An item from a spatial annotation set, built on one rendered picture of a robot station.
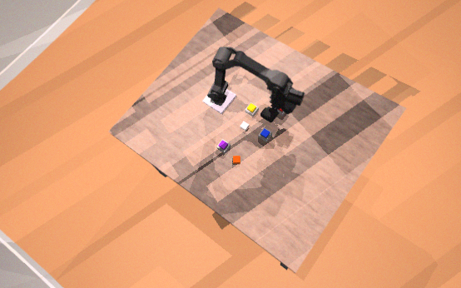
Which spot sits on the purple button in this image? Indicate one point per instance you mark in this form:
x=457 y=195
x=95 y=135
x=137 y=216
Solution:
x=223 y=146

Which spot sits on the yellow button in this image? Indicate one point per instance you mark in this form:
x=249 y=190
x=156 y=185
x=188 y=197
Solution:
x=251 y=109

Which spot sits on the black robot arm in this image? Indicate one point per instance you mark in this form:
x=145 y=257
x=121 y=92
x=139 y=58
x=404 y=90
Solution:
x=276 y=81

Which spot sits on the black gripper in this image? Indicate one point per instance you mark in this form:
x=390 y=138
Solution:
x=270 y=113

